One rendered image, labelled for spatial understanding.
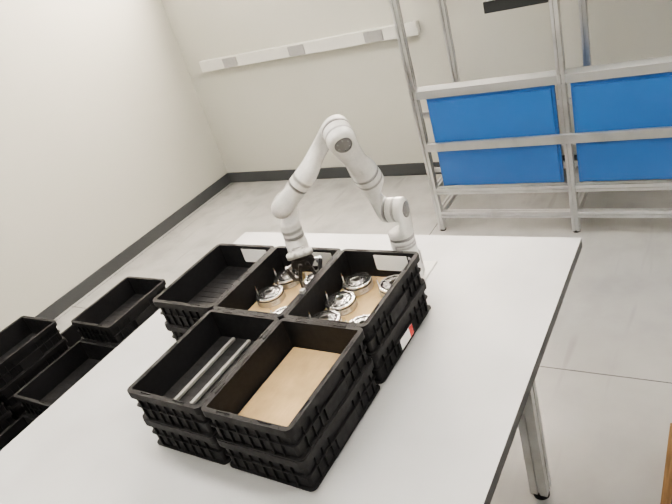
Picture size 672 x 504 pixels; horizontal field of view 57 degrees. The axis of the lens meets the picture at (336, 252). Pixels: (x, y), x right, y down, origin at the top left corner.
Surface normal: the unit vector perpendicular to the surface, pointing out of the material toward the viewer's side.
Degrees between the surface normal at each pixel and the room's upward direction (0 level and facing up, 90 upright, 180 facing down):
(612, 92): 90
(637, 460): 0
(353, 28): 90
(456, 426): 0
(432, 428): 0
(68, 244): 90
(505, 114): 90
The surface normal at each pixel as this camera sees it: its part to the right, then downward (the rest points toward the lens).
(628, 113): -0.47, 0.54
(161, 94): 0.84, 0.03
